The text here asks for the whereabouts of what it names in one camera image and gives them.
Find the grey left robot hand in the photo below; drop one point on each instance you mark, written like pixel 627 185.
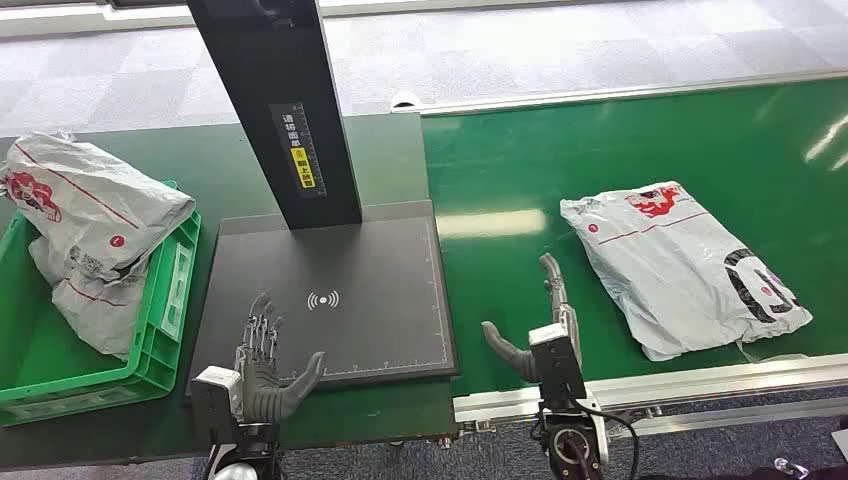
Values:
pixel 262 391

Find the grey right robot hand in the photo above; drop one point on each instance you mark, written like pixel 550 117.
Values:
pixel 562 298

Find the grey package with black print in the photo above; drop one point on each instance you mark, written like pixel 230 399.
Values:
pixel 676 272

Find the black weighing scale platform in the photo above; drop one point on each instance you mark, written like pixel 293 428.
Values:
pixel 371 265

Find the green plastic basket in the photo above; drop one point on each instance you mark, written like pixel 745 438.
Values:
pixel 40 358

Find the grey package with red cartoon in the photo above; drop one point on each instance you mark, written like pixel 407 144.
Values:
pixel 86 199

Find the green conveyor belt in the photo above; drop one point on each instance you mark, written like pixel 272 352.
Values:
pixel 596 152

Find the black ruler label yellow sticker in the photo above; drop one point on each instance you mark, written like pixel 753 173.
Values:
pixel 299 152

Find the white roller end cap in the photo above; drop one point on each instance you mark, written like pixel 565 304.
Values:
pixel 405 99

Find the small shiny metal object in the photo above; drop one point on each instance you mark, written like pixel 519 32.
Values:
pixel 790 468

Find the white flat object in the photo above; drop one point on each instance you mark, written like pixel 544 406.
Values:
pixel 841 445

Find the black scale column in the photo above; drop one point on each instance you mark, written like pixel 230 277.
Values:
pixel 278 66

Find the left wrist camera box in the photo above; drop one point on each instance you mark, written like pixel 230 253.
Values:
pixel 213 397

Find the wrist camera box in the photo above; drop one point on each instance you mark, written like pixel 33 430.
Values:
pixel 213 397
pixel 556 368

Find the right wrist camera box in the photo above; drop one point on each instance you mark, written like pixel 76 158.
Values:
pixel 556 368

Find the wide aluminium conveyor rail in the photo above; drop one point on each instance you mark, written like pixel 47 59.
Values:
pixel 696 384

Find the thin aluminium conveyor rail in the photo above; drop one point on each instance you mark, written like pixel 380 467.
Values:
pixel 596 94

